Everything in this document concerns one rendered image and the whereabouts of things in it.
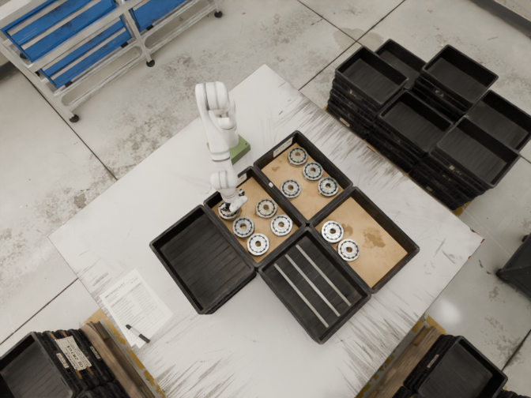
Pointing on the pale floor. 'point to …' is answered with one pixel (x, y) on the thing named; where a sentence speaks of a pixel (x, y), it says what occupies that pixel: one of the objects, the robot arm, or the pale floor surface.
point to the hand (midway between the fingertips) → (234, 204)
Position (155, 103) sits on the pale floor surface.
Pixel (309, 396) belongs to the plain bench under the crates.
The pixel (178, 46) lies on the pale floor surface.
